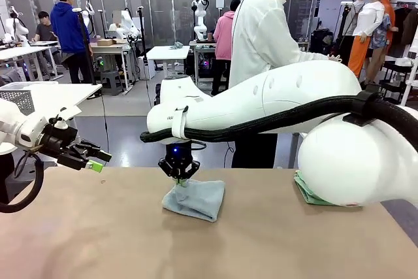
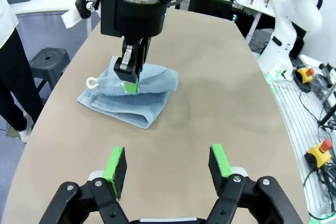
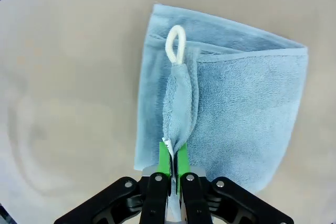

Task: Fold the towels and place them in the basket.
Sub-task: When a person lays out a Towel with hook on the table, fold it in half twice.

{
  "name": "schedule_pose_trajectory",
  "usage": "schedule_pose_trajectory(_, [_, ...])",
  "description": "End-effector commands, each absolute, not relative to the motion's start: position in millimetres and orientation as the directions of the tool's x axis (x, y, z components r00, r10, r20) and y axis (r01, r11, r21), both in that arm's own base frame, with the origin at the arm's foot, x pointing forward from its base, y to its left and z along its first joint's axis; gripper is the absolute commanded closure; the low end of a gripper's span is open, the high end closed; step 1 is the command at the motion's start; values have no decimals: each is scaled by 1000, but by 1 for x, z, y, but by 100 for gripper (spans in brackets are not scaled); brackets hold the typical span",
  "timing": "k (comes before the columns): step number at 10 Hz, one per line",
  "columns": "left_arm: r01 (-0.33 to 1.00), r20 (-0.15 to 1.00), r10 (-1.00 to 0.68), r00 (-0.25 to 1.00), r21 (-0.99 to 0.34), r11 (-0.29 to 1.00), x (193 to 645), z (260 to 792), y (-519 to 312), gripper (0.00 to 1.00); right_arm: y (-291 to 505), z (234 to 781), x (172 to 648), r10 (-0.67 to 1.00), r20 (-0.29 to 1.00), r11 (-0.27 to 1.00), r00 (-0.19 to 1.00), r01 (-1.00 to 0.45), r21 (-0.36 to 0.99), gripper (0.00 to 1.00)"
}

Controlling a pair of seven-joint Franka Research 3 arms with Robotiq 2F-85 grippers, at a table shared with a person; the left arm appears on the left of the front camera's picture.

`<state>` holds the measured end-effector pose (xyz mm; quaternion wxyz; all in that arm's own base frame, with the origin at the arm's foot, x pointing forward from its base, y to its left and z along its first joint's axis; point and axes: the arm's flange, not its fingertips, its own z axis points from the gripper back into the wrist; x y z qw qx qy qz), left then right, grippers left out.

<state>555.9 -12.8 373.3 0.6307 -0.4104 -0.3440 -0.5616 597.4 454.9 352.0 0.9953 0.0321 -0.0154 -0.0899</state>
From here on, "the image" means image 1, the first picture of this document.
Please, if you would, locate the brown cardboard box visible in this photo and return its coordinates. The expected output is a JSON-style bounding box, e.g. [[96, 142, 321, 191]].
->
[[95, 38, 129, 48]]

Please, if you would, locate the light grey-blue towel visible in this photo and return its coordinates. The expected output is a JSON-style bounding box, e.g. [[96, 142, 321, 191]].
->
[[161, 179, 227, 223]]

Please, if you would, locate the dark grey plastic stool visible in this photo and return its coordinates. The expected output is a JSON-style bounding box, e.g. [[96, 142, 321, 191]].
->
[[99, 70, 125, 97]]

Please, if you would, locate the long white work desk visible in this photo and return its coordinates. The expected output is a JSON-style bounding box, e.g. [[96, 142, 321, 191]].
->
[[0, 44, 63, 81]]

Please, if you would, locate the mannequin with orange shirt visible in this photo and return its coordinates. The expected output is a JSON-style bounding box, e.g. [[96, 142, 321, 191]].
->
[[368, 0, 400, 86]]

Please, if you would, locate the grey perforated basket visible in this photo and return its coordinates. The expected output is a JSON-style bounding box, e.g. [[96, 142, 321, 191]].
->
[[0, 82, 36, 117]]

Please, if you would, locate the seated person in dark shirt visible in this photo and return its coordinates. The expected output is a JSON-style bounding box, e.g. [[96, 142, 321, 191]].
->
[[31, 10, 60, 43]]

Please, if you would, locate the mannequin with orange trousers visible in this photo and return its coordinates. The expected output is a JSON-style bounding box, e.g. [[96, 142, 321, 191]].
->
[[346, 0, 386, 80]]

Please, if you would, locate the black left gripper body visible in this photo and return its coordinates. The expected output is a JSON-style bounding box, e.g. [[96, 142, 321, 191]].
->
[[38, 123, 80, 165]]

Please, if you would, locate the green terry towel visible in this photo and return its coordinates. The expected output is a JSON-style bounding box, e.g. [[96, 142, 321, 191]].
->
[[293, 170, 339, 207]]

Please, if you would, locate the black left arm hose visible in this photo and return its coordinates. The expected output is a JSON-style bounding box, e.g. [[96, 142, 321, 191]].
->
[[0, 150, 45, 214]]

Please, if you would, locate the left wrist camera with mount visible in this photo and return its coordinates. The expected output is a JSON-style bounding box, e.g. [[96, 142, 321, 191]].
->
[[48, 105, 83, 130]]

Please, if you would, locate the person in white shirt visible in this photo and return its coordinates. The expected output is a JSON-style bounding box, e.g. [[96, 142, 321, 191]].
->
[[228, 0, 331, 169]]

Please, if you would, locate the clothes rack with garments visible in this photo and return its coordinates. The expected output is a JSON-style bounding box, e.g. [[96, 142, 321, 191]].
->
[[391, 0, 418, 58]]

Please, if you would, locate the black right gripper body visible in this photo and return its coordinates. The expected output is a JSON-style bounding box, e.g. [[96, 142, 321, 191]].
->
[[164, 141, 194, 171]]

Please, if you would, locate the person in pink hoodie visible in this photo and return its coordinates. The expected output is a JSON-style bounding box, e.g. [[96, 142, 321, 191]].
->
[[210, 0, 242, 97]]

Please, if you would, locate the person's right forearm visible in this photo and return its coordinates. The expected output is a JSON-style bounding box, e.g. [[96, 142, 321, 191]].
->
[[286, 48, 330, 65]]

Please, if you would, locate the black right arm cable sleeve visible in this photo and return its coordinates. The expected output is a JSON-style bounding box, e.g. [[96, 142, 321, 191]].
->
[[139, 91, 418, 153]]

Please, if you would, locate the small white desk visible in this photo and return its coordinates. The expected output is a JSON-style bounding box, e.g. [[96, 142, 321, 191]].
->
[[146, 45, 191, 81]]

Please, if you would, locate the black tripod pole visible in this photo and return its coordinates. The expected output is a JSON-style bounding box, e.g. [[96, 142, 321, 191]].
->
[[71, 7, 98, 86]]

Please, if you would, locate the person in blue hoodie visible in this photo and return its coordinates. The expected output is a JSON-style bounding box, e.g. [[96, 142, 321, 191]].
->
[[50, 0, 95, 85]]

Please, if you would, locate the white table with basket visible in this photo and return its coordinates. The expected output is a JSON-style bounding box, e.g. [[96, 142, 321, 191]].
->
[[0, 82, 103, 120]]

